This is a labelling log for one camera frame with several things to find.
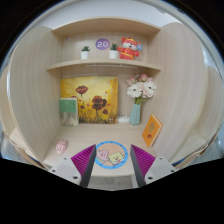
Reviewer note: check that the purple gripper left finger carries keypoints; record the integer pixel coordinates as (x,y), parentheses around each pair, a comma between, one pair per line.
(78,168)

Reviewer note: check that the small potted plant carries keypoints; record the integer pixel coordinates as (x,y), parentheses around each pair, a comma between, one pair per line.
(113,52)
(85,52)

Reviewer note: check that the red bear plush toy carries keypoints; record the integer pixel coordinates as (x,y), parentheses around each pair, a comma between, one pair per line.
(130,48)

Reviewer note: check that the left small potted plant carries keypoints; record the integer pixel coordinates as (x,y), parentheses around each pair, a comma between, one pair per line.
(85,52)

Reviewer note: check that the light blue vase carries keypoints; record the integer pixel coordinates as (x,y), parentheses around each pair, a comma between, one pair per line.
(135,115)

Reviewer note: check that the pink white flower bouquet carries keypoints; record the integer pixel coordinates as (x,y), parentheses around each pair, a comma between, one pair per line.
(140,88)

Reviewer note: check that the green book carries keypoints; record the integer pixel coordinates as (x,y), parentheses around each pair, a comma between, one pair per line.
(68,112)

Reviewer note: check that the purple round number sign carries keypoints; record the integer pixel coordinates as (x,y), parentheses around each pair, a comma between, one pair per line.
(102,44)

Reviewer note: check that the wooden desk hutch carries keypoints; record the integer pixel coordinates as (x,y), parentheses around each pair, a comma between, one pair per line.
(189,99)

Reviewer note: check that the right small potted plant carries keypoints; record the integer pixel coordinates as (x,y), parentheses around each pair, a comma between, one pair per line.
(113,52)

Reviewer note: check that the white power adapter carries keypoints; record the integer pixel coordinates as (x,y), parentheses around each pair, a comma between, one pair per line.
(123,118)

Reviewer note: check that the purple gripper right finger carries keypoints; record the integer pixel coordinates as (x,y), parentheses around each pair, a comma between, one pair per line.
(148,168)

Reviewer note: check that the poppy flower painting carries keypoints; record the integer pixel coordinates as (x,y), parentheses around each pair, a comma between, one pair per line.
(97,97)

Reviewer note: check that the wooden shelf board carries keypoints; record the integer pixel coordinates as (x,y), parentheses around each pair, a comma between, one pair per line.
(102,61)

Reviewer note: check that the round cartoon mouse pad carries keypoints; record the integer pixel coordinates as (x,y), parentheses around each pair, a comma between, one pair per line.
(111,155)

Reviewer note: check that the pink computer mouse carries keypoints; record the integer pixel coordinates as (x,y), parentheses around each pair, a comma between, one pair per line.
(61,146)

